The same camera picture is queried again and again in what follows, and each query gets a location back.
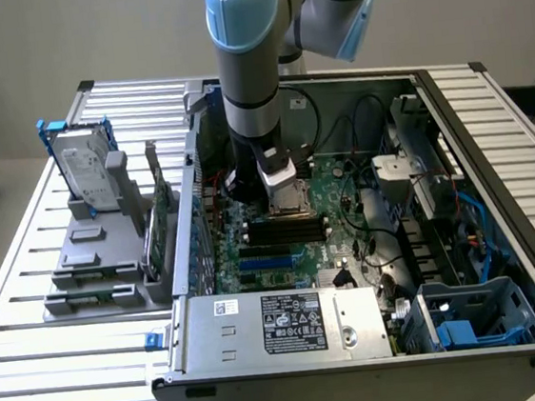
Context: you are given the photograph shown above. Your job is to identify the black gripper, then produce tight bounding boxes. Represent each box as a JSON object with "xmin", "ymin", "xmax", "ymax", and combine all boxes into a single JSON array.
[{"xmin": 217, "ymin": 130, "xmax": 293, "ymax": 207}]

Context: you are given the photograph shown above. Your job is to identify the metal CPU socket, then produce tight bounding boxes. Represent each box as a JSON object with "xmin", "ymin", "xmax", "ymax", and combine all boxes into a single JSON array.
[{"xmin": 265, "ymin": 179, "xmax": 317, "ymax": 220}]

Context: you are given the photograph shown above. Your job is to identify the silver CPU chip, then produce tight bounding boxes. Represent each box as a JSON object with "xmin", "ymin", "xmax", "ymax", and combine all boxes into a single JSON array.
[{"xmin": 71, "ymin": 228, "xmax": 106, "ymax": 242}]

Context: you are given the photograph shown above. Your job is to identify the black RAM slots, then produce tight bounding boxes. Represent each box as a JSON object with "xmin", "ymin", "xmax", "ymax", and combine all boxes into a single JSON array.
[{"xmin": 246, "ymin": 211, "xmax": 331, "ymax": 250}]

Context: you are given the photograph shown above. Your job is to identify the black expansion slot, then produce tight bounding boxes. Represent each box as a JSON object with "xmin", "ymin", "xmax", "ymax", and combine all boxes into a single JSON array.
[{"xmin": 237, "ymin": 241, "xmax": 293, "ymax": 261}]

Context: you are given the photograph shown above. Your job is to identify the blue expansion slot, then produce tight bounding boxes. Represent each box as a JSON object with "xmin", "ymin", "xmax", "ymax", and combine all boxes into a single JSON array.
[{"xmin": 238, "ymin": 252, "xmax": 293, "ymax": 272}]

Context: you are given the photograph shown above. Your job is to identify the green motherboard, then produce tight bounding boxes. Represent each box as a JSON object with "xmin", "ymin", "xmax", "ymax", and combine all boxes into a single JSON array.
[{"xmin": 195, "ymin": 144, "xmax": 414, "ymax": 308}]

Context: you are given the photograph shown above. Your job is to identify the green graphics card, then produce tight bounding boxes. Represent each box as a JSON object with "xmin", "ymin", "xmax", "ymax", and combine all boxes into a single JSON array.
[{"xmin": 128, "ymin": 138, "xmax": 183, "ymax": 278}]

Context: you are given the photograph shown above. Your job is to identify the silver power supply unit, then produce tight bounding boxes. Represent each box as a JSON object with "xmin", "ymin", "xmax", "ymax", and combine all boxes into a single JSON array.
[{"xmin": 162, "ymin": 276, "xmax": 394, "ymax": 382}]

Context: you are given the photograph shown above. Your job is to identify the grey parts rack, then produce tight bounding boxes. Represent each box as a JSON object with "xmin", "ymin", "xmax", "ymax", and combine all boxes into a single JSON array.
[{"xmin": 26, "ymin": 145, "xmax": 193, "ymax": 325}]

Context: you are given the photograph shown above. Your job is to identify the silver hard disk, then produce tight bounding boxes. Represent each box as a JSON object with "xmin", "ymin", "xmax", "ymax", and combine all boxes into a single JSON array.
[{"xmin": 47, "ymin": 124, "xmax": 124, "ymax": 218}]

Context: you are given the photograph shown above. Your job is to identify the black open PC case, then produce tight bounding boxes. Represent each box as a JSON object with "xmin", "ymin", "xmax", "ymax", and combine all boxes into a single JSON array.
[{"xmin": 119, "ymin": 43, "xmax": 535, "ymax": 401}]

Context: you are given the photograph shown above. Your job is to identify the grey blue disk bay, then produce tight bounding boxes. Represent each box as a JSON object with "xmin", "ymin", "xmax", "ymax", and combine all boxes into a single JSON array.
[{"xmin": 397, "ymin": 271, "xmax": 535, "ymax": 357}]

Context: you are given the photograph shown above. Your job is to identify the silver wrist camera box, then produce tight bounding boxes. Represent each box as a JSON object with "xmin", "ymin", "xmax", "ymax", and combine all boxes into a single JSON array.
[{"xmin": 253, "ymin": 145, "xmax": 302, "ymax": 198}]

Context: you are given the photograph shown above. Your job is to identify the black camera cable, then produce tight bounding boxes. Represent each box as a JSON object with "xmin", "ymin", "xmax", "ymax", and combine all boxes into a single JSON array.
[{"xmin": 278, "ymin": 79, "xmax": 326, "ymax": 166}]

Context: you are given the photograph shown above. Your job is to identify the black cable loop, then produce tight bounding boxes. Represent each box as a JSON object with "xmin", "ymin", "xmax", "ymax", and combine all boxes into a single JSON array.
[{"xmin": 330, "ymin": 91, "xmax": 404, "ymax": 189}]

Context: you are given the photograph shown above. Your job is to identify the silver drive cage bracket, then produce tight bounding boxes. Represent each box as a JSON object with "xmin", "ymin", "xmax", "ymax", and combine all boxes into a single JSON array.
[{"xmin": 362, "ymin": 88, "xmax": 469, "ymax": 227}]

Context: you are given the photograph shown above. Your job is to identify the blue disk carrier frame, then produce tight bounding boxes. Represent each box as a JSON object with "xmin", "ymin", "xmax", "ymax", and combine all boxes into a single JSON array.
[{"xmin": 34, "ymin": 111, "xmax": 125, "ymax": 224}]

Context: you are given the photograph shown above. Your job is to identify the blue wire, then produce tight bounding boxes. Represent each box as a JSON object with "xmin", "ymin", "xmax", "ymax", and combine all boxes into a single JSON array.
[{"xmin": 452, "ymin": 184, "xmax": 509, "ymax": 286}]

